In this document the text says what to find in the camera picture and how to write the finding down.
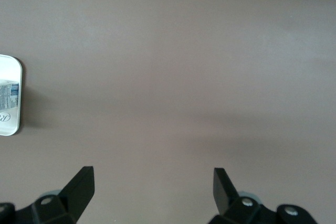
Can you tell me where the blue white milk carton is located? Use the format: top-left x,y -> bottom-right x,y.
0,78 -> 20,114

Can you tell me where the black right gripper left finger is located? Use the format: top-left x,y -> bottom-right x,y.
0,166 -> 95,224

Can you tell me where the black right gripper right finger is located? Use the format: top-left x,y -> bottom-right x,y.
208,167 -> 318,224

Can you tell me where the cream rabbit print tray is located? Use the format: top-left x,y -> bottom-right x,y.
0,54 -> 24,137

